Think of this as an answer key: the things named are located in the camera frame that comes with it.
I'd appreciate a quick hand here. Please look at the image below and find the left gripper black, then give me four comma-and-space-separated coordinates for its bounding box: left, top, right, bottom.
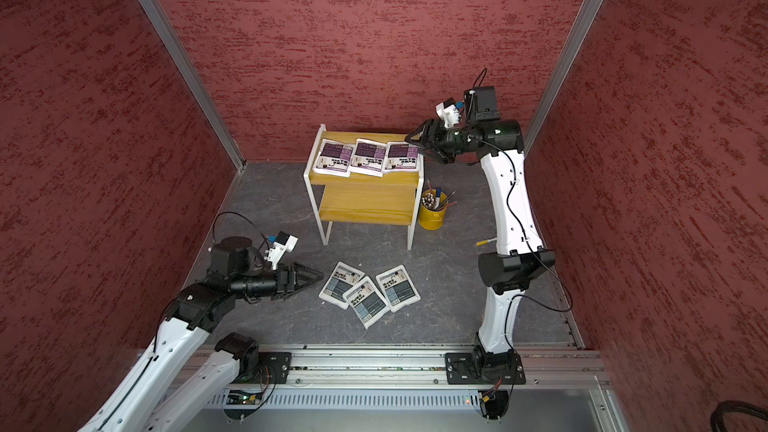
231, 262, 323, 299

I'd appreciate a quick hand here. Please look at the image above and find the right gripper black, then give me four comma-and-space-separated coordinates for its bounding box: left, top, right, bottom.
406, 117, 477, 163

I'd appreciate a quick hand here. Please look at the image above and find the purple coffee bag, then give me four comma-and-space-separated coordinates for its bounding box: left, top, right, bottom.
349, 139, 387, 177
312, 139, 354, 177
383, 142, 420, 174

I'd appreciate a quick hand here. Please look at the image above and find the grey-blue coffee bag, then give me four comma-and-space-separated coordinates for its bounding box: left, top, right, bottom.
375, 265, 421, 312
318, 262, 366, 310
342, 276, 390, 329

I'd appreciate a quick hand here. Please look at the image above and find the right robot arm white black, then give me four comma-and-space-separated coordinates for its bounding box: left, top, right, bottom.
406, 86, 556, 380

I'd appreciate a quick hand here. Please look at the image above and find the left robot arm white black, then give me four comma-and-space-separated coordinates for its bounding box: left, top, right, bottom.
83, 233, 324, 431

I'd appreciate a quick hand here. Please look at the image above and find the yellow pen cup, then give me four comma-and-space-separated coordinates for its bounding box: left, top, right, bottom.
417, 188, 455, 231

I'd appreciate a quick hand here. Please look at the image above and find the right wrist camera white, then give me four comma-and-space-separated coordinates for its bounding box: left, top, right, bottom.
436, 98, 464, 129

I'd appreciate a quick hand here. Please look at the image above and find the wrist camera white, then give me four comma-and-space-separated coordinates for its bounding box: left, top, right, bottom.
436, 98, 464, 129
266, 232, 298, 270

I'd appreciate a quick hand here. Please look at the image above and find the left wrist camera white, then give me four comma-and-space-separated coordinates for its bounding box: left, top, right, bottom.
266, 232, 298, 270

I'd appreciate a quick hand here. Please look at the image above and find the wooden two-tier shelf white frame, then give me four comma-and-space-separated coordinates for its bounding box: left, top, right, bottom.
303, 124, 424, 251

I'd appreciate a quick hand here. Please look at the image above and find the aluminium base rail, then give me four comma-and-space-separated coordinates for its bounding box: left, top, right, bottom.
128, 344, 607, 388

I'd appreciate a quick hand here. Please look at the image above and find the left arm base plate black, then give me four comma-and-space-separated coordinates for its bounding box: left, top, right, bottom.
233, 352, 293, 386

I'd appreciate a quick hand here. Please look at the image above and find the yellow handled marker pen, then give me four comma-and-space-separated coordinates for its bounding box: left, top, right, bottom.
475, 238, 497, 247

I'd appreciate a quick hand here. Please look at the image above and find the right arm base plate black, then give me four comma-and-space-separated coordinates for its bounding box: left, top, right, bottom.
444, 349, 527, 385

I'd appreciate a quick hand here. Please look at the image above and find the right corner aluminium post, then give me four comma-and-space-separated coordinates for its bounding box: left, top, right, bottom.
524, 0, 604, 156

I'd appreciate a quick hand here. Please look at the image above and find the corner aluminium post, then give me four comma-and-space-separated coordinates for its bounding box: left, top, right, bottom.
138, 0, 246, 173
524, 0, 604, 156

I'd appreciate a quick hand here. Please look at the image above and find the left corner aluminium post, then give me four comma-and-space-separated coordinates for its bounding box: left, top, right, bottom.
138, 0, 246, 173

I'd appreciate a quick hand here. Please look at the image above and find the black cable coil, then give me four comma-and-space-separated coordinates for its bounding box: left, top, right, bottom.
709, 400, 768, 432

